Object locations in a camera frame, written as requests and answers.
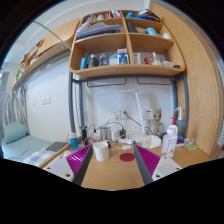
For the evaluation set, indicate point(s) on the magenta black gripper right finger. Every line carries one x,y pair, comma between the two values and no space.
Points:
153,167

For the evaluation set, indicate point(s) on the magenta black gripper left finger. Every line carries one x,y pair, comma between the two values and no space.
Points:
72,167

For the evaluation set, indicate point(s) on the clear water bottle pink label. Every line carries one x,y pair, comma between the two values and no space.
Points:
169,142

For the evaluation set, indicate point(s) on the white crumpled tissue pack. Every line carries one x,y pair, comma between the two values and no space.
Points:
150,141

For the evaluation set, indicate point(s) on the blue white tube bottle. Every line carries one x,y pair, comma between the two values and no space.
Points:
73,140

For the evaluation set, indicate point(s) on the Groot figurine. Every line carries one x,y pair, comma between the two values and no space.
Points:
157,124

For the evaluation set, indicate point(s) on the stainless steel cup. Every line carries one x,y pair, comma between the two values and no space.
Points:
105,133

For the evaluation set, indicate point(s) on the white pump bottle red cap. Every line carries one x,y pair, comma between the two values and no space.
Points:
173,125

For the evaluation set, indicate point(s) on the white power adapter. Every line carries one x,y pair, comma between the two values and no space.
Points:
115,135

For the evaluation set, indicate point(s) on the green sponge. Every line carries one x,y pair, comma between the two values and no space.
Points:
192,147

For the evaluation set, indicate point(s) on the clear squeeze wash bottle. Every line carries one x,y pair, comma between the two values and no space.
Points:
180,122

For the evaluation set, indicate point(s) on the bed with teal bedding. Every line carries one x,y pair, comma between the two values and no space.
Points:
30,150

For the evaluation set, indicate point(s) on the teal pillow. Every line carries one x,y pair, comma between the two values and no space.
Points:
14,131

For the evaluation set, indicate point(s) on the dark bottle on shelf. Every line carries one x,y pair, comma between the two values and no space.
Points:
93,62

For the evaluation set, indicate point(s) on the blue white box on shelf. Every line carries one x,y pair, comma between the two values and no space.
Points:
122,56

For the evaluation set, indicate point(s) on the stack of papers on shelf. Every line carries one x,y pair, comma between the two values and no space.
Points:
87,29

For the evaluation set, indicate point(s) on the wooden wall shelf unit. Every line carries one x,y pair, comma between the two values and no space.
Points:
140,38

